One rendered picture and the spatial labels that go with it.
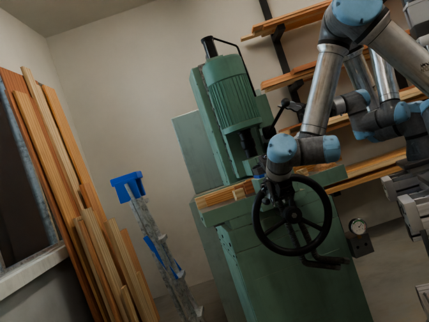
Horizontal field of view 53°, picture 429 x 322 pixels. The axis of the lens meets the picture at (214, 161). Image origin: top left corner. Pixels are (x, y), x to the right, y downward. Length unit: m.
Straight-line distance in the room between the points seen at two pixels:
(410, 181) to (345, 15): 0.91
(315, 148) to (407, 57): 0.34
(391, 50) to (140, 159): 3.24
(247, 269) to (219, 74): 0.79
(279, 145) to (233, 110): 0.67
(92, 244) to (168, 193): 1.41
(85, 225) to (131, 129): 1.54
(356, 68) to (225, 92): 0.56
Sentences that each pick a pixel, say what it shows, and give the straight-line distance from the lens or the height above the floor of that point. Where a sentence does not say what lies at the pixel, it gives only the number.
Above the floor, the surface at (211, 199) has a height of 0.92.
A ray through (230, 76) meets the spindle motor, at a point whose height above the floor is 1.38.
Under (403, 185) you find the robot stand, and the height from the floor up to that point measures 0.74.
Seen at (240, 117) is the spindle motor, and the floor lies 1.21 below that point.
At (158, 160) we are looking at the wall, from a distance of 4.17.
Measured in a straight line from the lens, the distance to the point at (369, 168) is 3.85.
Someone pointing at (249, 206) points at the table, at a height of 0.86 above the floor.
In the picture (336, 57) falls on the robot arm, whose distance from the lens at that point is 1.35.
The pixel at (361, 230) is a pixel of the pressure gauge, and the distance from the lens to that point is 1.77.
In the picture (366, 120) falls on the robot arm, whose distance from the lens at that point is 1.77.
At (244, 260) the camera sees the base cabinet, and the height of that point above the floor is 0.67.
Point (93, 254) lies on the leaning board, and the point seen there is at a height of 0.75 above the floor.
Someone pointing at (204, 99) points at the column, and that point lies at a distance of 2.04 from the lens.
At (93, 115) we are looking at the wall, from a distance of 4.32.
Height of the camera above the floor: 1.08
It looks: level
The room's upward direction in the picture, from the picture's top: 19 degrees counter-clockwise
